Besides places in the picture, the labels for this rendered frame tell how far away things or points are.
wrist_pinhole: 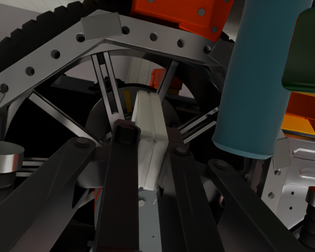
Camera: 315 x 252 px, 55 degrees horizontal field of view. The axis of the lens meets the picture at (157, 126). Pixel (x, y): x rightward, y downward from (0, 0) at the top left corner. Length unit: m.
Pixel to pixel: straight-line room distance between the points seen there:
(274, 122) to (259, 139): 0.03
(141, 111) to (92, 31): 0.32
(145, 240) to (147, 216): 0.03
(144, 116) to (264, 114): 0.27
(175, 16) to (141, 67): 4.27
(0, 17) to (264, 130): 4.90
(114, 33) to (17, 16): 4.64
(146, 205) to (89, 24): 0.27
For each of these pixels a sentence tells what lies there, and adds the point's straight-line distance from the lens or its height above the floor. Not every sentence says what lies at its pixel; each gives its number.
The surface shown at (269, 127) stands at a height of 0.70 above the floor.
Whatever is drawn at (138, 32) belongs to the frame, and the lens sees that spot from 0.48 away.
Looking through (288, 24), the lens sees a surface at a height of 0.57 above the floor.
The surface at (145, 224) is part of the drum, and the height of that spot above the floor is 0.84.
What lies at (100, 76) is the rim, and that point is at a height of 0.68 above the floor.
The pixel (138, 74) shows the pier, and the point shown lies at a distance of 4.74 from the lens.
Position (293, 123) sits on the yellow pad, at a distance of 1.07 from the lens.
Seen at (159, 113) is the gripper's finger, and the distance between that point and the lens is 0.17.
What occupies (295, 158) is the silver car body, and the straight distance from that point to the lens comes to 1.11.
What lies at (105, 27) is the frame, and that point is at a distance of 0.48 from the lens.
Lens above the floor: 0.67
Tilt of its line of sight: 8 degrees up
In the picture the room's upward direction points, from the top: 168 degrees counter-clockwise
